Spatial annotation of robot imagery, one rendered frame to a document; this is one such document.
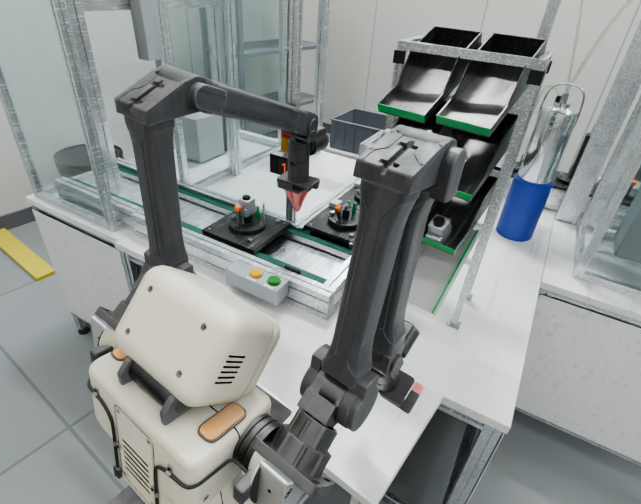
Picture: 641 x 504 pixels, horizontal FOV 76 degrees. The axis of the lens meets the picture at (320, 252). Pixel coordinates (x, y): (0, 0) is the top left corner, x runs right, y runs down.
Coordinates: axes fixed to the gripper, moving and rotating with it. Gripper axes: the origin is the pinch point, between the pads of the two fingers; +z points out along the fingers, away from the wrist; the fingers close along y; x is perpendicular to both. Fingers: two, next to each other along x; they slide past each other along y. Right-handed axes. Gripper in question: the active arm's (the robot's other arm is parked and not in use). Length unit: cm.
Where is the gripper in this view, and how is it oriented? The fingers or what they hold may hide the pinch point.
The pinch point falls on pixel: (297, 208)
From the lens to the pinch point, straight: 116.7
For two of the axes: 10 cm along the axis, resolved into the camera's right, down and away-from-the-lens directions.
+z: -0.4, 8.1, 5.8
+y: -8.6, -3.3, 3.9
